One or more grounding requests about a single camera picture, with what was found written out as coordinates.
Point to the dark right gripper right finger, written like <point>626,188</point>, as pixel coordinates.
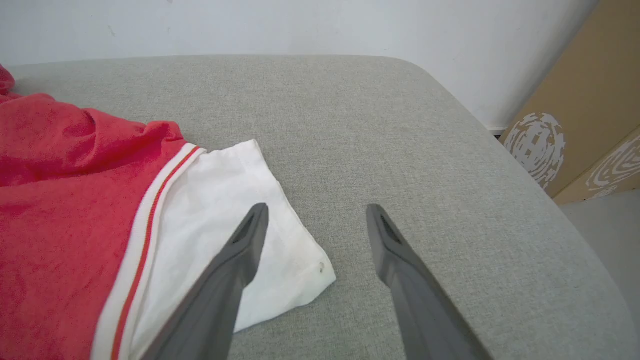
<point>425,320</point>

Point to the grey fabric sofa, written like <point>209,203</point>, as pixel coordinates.
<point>400,125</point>

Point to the tall cardboard box white print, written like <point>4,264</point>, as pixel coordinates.
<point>590,75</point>

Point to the red white basketball jersey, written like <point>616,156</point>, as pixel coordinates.
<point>60,200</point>

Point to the low cardboard box white print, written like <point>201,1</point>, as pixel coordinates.
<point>620,170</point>

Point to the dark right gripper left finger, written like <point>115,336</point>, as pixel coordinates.
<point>210,315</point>

